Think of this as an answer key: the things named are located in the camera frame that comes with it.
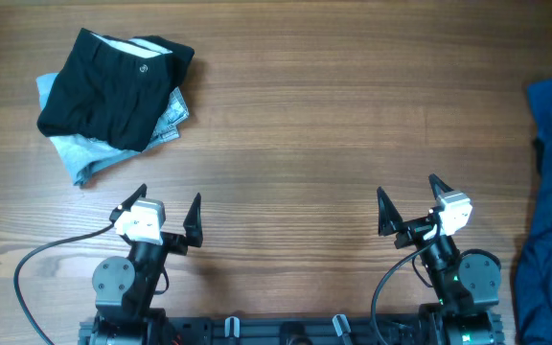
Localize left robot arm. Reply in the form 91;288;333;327
79;184;203;345

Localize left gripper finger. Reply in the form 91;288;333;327
109;184;148;222
183;193;203;247

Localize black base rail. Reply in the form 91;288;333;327
78;313;505;345

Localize black folded shorts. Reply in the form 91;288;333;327
37;28;195;151

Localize black cable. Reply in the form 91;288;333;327
370;224;443;345
12;222;117;345

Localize light blue folded jeans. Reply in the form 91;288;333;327
50;87;190;186

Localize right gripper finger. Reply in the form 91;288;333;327
428;173;453;199
377;187;403;236

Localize right black cable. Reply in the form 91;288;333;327
370;224;443;345

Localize right white rail clip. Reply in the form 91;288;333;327
332;313;353;345

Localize left black cable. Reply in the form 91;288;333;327
12;222;117;345

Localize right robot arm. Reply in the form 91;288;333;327
370;173;504;344

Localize white rail clip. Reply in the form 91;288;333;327
224;316;241;339
332;313;353;345

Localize left white rail clip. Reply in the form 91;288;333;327
224;316;241;339

